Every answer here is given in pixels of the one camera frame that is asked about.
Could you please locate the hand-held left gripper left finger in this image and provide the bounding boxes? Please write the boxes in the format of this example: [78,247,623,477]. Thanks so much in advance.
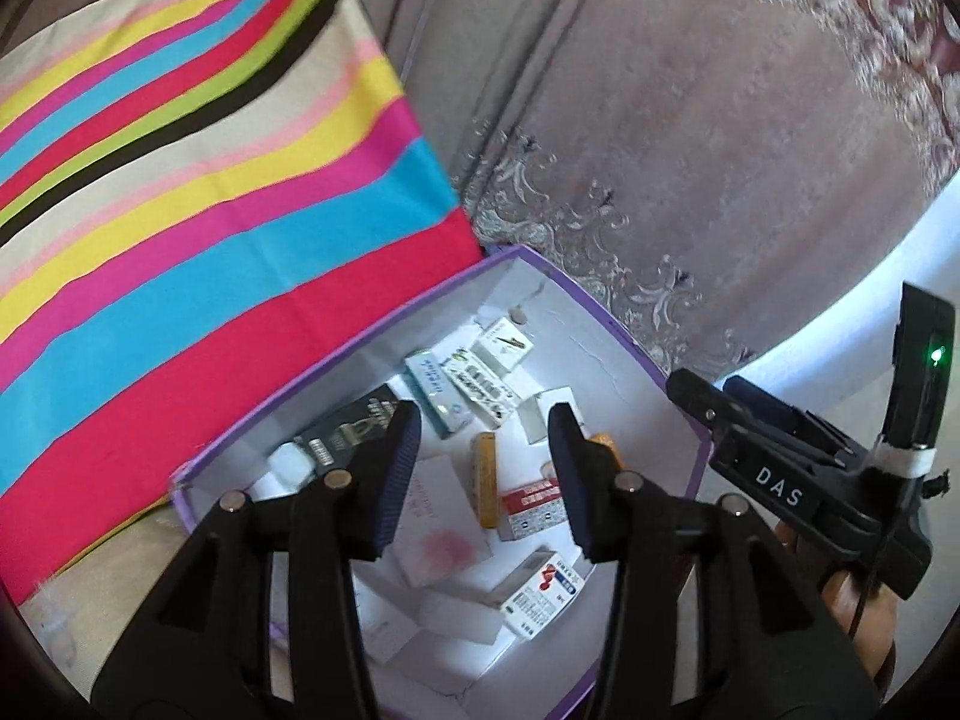
[90,399,422,720]

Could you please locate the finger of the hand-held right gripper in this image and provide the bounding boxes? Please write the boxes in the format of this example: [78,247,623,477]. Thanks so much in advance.
[724,377,852,470]
[666,367,752,458]

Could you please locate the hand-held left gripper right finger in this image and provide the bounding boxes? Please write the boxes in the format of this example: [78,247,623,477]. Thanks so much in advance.
[547,403,878,720]

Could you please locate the orange box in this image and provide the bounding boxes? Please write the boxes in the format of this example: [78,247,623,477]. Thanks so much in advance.
[585,431,623,470]

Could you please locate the red and white box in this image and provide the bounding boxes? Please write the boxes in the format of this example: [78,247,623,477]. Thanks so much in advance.
[497,480,571,542]

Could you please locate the white card pink print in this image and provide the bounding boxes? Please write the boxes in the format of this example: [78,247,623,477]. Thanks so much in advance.
[390,457,492,590]

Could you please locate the small white box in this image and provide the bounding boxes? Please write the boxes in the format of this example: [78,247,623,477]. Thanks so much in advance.
[517,386,575,443]

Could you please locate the tan yellow box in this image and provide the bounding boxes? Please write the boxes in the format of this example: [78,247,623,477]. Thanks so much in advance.
[471,431,500,530]

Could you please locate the white and teal box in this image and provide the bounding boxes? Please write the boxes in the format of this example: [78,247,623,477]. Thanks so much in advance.
[403,349,475,437]

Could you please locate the white box red blue label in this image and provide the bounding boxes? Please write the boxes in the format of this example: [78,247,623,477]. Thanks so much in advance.
[495,549,587,640]

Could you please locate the white box black print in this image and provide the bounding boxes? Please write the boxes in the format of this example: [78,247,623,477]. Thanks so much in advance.
[442,356,522,425]

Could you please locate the purple storage box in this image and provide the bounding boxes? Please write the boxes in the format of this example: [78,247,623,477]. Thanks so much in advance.
[169,244,713,720]

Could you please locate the white box pen picture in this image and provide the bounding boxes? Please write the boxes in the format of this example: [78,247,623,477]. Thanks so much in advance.
[471,317,535,376]

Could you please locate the person's right hand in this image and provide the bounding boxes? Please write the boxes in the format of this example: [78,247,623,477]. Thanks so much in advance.
[775,520,899,683]

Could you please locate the striped colourful blanket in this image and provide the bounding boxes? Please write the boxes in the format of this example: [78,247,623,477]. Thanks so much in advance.
[0,0,481,605]

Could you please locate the black cable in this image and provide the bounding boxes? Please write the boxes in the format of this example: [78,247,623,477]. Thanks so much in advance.
[851,540,880,642]

